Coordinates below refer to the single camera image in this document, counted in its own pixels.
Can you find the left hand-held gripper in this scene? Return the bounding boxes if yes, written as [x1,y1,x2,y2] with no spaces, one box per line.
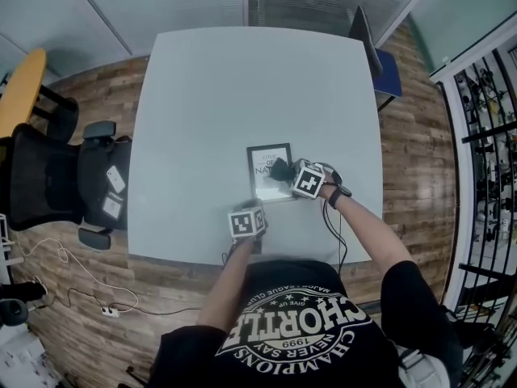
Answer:
[227,198,269,245]

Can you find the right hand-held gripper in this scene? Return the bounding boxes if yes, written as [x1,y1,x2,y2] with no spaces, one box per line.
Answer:
[290,158,326,200]

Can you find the black framed text picture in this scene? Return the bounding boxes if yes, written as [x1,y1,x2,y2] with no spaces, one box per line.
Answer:
[246,142,300,205]

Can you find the dark blue cloth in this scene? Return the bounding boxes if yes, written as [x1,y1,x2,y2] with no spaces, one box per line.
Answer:
[266,156,295,185]

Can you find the person's left forearm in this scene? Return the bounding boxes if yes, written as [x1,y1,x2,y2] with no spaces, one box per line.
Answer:
[196,238,262,331]

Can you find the person's right forearm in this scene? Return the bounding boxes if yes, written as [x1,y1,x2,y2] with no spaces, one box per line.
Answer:
[333,194,415,278]

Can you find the person's right hand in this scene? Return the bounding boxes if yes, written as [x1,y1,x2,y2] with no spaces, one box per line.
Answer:
[321,163,343,189]

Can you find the black wristwatch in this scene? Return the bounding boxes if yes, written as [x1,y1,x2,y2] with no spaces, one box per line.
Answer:
[327,183,353,210]

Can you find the white table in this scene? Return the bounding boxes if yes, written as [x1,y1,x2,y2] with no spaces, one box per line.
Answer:
[127,25,385,266]

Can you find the blue chair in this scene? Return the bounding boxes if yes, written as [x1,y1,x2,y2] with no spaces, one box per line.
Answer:
[349,5,404,112]

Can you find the white tag card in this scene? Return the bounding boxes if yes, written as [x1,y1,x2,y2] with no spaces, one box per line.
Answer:
[101,192,124,220]

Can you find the white phone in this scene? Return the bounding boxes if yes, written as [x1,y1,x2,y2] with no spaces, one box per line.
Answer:
[105,165,126,193]

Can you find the person's black printed t-shirt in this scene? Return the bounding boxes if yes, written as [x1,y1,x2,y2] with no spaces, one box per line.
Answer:
[147,259,464,388]

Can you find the black metal shelf rack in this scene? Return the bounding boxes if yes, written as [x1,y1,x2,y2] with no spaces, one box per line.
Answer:
[435,44,517,388]

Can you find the black mesh office chair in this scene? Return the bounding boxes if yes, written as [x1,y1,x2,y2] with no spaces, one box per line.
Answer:
[0,120,134,252]

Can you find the black shoes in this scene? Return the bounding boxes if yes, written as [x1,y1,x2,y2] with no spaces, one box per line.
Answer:
[0,280,48,305]

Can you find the white metal rack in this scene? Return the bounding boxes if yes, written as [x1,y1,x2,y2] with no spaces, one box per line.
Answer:
[0,212,25,266]

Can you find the yellow round side table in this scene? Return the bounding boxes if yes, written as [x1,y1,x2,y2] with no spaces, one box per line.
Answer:
[0,48,48,141]

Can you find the grey round speaker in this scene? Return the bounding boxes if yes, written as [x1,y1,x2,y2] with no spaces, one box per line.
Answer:
[0,298,28,327]

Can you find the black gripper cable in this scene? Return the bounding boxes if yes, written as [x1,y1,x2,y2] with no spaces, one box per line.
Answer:
[321,198,349,276]

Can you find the black floor cable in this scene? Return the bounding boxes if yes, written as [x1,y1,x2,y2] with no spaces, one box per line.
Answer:
[40,287,203,315]

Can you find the white cable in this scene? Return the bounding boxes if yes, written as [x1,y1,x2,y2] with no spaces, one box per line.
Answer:
[11,236,141,314]

